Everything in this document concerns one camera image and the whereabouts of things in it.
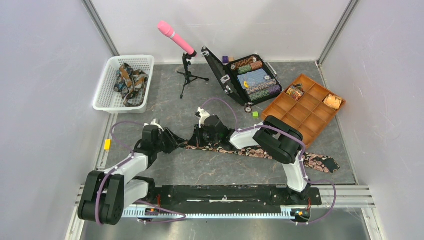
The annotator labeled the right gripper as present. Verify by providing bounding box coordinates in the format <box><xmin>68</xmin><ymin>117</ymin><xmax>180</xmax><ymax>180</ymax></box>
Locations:
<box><xmin>188</xmin><ymin>123</ymin><xmax>221</xmax><ymax>148</ymax></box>

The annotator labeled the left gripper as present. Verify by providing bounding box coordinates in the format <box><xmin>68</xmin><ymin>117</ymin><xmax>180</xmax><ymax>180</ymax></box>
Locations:
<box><xmin>153</xmin><ymin>127</ymin><xmax>186</xmax><ymax>155</ymax></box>

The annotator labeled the white plastic basket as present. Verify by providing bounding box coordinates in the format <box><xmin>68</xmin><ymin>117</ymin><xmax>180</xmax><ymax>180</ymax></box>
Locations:
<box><xmin>92</xmin><ymin>54</ymin><xmax>155</xmax><ymax>114</ymax></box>

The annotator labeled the orange compartment tray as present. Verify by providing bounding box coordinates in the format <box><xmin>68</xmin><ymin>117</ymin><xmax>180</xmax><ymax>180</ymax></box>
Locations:
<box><xmin>260</xmin><ymin>74</ymin><xmax>346</xmax><ymax>147</ymax></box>

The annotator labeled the black floral tie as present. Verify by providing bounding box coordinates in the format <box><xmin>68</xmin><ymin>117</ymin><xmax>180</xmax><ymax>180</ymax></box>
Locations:
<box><xmin>180</xmin><ymin>141</ymin><xmax>340</xmax><ymax>174</ymax></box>

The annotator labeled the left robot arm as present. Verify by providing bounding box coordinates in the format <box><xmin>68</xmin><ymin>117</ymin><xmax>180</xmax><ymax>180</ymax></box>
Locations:
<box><xmin>77</xmin><ymin>123</ymin><xmax>185</xmax><ymax>226</ymax></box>

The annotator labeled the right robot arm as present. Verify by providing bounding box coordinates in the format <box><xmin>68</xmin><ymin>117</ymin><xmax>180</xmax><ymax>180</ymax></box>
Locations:
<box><xmin>184</xmin><ymin>115</ymin><xmax>313</xmax><ymax>204</ymax></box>

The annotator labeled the loose poker chip stack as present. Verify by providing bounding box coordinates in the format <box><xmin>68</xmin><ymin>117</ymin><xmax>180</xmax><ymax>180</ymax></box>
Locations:
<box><xmin>244</xmin><ymin>102</ymin><xmax>254</xmax><ymax>114</ymax></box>

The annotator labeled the green cube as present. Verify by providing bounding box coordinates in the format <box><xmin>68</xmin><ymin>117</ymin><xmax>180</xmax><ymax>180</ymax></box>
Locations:
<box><xmin>252</xmin><ymin>111</ymin><xmax>259</xmax><ymax>119</ymax></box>

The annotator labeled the black tripod stand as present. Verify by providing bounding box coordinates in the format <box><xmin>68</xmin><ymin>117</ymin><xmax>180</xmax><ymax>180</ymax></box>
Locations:
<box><xmin>177</xmin><ymin>52</ymin><xmax>210</xmax><ymax>99</ymax></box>

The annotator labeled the yellow block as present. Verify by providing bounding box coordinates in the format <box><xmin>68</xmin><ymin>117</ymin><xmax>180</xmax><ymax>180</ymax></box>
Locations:
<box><xmin>103</xmin><ymin>139</ymin><xmax>112</xmax><ymax>151</ymax></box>

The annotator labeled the black poker chip case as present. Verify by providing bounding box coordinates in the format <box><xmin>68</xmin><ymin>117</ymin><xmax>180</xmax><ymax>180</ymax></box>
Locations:
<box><xmin>201</xmin><ymin>46</ymin><xmax>283</xmax><ymax>106</ymax></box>

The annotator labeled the dark blue patterned tie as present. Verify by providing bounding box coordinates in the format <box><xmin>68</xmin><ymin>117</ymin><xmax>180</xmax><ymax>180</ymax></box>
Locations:
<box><xmin>113</xmin><ymin>63</ymin><xmax>149</xmax><ymax>107</ymax></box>

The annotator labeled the purple cube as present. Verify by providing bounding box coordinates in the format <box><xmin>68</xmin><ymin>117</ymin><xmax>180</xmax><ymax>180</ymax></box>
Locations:
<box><xmin>222</xmin><ymin>56</ymin><xmax>229</xmax><ymax>64</ymax></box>

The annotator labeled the rolled dark patterned tie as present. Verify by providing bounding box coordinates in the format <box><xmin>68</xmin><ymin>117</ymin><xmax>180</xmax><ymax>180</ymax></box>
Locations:
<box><xmin>285</xmin><ymin>83</ymin><xmax>305</xmax><ymax>101</ymax></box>

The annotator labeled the pink microphone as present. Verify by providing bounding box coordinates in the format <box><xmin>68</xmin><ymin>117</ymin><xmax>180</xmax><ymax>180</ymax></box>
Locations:
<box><xmin>157</xmin><ymin>20</ymin><xmax>197</xmax><ymax>57</ymax></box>

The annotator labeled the rolled tan patterned tie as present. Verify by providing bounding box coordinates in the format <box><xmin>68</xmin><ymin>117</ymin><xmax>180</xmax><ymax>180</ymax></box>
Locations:
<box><xmin>323</xmin><ymin>93</ymin><xmax>343</xmax><ymax>111</ymax></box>

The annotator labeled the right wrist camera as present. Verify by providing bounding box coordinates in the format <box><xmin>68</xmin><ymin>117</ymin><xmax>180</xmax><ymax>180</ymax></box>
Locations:
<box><xmin>195</xmin><ymin>107</ymin><xmax>211</xmax><ymax>128</ymax></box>

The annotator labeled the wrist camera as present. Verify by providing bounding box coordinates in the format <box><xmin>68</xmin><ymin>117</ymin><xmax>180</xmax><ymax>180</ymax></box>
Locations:
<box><xmin>195</xmin><ymin>107</ymin><xmax>211</xmax><ymax>128</ymax></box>
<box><xmin>143</xmin><ymin>118</ymin><xmax>164</xmax><ymax>131</ymax></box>

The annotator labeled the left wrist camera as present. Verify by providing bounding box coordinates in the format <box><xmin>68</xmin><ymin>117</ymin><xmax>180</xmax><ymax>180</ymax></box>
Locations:
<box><xmin>143</xmin><ymin>118</ymin><xmax>164</xmax><ymax>131</ymax></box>

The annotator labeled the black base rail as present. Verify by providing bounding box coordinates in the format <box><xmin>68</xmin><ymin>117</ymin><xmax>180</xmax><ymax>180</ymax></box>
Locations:
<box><xmin>144</xmin><ymin>185</ymin><xmax>322</xmax><ymax>215</ymax></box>

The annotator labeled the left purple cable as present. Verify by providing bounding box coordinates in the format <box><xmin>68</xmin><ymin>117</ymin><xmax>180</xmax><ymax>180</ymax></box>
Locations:
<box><xmin>94</xmin><ymin>121</ymin><xmax>188</xmax><ymax>227</ymax></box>

